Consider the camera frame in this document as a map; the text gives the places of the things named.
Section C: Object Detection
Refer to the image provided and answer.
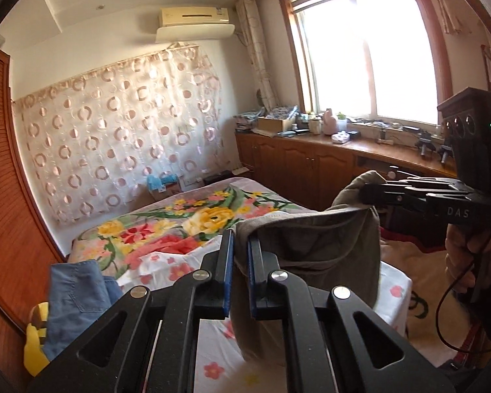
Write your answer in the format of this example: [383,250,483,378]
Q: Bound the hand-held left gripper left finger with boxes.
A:
[27,228,236,393]

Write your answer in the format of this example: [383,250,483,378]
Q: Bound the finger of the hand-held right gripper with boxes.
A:
[392,176,475,194]
[359,182,429,222]

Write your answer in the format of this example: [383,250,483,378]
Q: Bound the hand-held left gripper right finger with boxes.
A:
[247,235,455,393]

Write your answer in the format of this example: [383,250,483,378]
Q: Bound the grey-green pants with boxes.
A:
[233,171,382,363]

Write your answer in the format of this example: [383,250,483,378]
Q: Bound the person's right hand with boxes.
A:
[445,228,479,292]

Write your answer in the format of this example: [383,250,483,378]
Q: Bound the small black tripod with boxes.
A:
[438,135,455,163]
[415,131,437,157]

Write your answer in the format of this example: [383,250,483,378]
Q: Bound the strawberry flower print bed sheet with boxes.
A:
[115,250,414,393]

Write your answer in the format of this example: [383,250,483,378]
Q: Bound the beige rug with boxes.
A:
[375,229,491,370]

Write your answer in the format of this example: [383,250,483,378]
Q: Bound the floral blanket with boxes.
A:
[67,177,318,288]

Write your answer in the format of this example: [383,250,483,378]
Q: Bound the wooden cabinet counter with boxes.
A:
[233,128,464,214]

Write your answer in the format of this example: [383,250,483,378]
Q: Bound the flat black device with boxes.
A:
[202,171,234,185]

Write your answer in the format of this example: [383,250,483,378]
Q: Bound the small printed cardboard box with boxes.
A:
[149,182,183,202]

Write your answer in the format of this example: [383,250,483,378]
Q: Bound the blue plastic bag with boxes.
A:
[146,174,181,193]

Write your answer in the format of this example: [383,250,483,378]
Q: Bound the open brown cardboard box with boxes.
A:
[257,115,296,133]

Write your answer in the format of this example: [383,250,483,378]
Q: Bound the wooden-framed window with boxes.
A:
[277,0,453,127]

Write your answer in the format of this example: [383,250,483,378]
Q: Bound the folded blue jeans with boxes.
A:
[45,259,126,363]

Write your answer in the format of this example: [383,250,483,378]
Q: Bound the circle-patterned sheer curtain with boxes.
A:
[11,43,224,224]

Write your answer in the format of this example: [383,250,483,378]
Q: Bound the yellow plush toy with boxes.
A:
[24,302,52,377]

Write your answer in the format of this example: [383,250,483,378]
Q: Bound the wooden louvred wardrobe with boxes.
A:
[0,43,73,379]

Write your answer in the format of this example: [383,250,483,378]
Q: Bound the white air conditioner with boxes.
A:
[157,6,230,33]

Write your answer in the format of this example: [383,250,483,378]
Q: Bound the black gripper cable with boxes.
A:
[436,229,491,353]

